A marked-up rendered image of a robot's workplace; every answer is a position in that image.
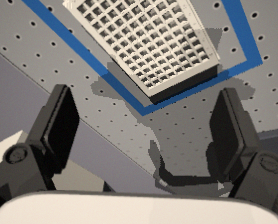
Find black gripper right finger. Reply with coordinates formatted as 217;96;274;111
209;88;278;215

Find blue tape outline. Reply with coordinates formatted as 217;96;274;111
22;0;263;116

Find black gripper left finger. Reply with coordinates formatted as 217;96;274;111
0;84;80;208

